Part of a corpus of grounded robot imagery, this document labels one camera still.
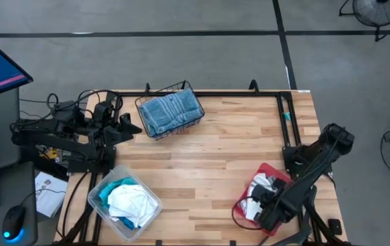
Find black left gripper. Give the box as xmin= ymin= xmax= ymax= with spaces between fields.
xmin=92 ymin=101 xmax=144 ymax=146

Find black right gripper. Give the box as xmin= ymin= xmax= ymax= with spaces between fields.
xmin=251 ymin=176 xmax=298 ymax=232

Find white sock grey stripes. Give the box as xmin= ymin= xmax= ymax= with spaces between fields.
xmin=248 ymin=173 xmax=275 ymax=192

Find white blue striped sock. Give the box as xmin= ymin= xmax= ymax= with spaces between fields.
xmin=241 ymin=197 xmax=263 ymax=221

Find blue striped towel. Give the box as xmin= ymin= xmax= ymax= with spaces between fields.
xmin=138 ymin=89 xmax=205 ymax=137

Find cyan cloth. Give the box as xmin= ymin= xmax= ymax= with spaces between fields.
xmin=98 ymin=176 xmax=138 ymax=209

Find white cloth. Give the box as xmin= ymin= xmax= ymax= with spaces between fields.
xmin=107 ymin=184 xmax=159 ymax=228

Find royal blue cloth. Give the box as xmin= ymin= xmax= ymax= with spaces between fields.
xmin=118 ymin=215 xmax=138 ymax=230

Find red plastic tray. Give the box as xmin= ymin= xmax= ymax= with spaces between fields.
xmin=232 ymin=162 xmax=294 ymax=237

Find grey clothes hanger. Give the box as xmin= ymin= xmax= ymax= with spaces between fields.
xmin=259 ymin=184 xmax=319 ymax=246

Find small black clamp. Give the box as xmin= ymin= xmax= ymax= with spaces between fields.
xmin=328 ymin=218 xmax=343 ymax=236

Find clear plastic bin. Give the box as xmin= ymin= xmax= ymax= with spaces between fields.
xmin=87 ymin=165 xmax=164 ymax=243

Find yellow clamp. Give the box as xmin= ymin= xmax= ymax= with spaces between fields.
xmin=40 ymin=147 xmax=59 ymax=160

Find white printed paper sheet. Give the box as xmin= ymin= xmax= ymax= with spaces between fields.
xmin=34 ymin=171 xmax=68 ymax=219

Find grey desk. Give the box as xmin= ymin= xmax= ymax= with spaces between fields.
xmin=0 ymin=87 xmax=39 ymax=246

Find black computer mouse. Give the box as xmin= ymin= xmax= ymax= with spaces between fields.
xmin=1 ymin=204 xmax=26 ymax=242

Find black floor fan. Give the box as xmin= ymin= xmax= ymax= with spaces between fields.
xmin=338 ymin=0 xmax=390 ymax=42

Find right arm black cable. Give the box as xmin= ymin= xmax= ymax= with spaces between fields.
xmin=231 ymin=196 xmax=268 ymax=230

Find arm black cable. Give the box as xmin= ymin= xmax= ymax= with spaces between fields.
xmin=46 ymin=89 xmax=124 ymax=119
xmin=231 ymin=196 xmax=268 ymax=230

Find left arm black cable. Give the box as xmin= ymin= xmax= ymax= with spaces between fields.
xmin=46 ymin=89 xmax=124 ymax=119

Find black wire basket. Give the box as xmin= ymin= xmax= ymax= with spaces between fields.
xmin=135 ymin=81 xmax=205 ymax=141

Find black metal table frame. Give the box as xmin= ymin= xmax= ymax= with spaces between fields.
xmin=53 ymin=79 xmax=352 ymax=246

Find black mouse cable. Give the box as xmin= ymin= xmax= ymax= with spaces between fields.
xmin=19 ymin=189 xmax=66 ymax=210

